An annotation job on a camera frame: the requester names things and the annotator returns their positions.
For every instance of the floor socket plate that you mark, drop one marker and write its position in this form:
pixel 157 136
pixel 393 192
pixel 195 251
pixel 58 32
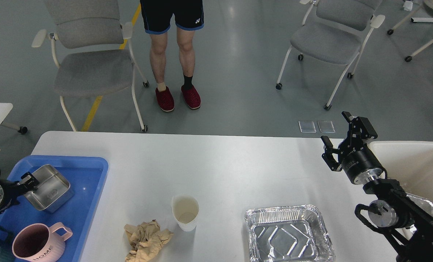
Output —
pixel 307 127
pixel 326 126

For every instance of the foil tray in bin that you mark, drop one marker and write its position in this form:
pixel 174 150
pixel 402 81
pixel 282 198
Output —
pixel 424 204

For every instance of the white paper cup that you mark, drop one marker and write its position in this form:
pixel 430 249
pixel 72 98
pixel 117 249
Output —
pixel 185 210

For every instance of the white plastic bin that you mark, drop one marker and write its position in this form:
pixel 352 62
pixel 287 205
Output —
pixel 409 162

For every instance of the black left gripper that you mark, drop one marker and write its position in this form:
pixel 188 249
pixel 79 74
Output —
pixel 8 190

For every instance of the brown paper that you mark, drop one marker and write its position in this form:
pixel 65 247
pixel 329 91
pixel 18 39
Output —
pixel 146 240

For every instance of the stainless steel rectangular box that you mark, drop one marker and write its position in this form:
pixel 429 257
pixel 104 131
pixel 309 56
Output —
pixel 52 191

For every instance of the left floor socket plate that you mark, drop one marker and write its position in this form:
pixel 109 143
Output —
pixel 307 127

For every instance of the aluminium foil tray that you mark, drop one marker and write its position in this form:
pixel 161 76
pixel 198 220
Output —
pixel 288 234

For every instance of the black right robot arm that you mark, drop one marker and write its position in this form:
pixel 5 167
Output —
pixel 406 226

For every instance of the grey chair right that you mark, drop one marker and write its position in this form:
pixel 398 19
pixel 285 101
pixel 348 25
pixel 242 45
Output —
pixel 333 45

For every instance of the pink HOME mug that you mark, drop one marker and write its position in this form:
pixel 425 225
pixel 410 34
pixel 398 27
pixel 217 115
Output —
pixel 41 243

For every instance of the white chair far right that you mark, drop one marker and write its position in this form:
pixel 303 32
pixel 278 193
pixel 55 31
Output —
pixel 427 6

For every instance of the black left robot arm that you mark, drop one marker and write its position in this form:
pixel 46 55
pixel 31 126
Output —
pixel 11 190

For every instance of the blue plastic tray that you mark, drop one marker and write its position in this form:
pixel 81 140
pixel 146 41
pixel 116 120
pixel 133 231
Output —
pixel 87 176

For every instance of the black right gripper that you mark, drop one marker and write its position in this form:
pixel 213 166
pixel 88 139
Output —
pixel 355 158

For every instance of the grey chair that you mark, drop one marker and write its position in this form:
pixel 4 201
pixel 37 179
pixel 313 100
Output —
pixel 82 23
pixel 333 45

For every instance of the right floor socket plate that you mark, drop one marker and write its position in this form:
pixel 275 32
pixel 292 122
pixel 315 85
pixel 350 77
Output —
pixel 326 126

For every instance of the grey chair left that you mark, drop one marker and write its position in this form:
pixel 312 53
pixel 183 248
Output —
pixel 82 23

